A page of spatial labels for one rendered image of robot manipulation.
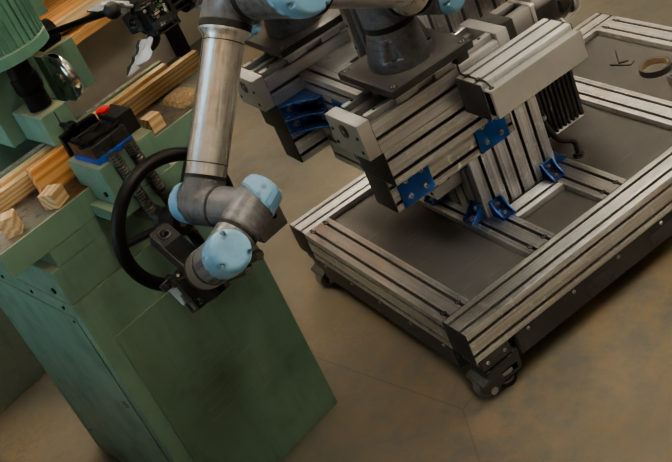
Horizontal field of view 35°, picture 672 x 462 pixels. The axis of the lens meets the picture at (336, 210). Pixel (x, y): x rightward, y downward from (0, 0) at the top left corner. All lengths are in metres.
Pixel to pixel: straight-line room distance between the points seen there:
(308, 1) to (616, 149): 1.32
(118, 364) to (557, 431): 0.98
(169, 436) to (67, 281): 0.47
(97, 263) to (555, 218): 1.15
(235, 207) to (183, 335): 0.68
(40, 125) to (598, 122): 1.55
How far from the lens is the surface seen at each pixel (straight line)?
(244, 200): 1.79
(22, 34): 2.20
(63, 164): 2.27
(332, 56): 2.71
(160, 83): 2.45
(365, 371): 2.82
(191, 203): 1.87
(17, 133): 2.40
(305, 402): 2.70
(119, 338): 2.32
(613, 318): 2.71
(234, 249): 1.73
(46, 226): 2.18
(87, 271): 2.24
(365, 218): 3.00
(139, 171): 2.04
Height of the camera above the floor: 1.77
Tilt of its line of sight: 30 degrees down
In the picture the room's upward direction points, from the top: 25 degrees counter-clockwise
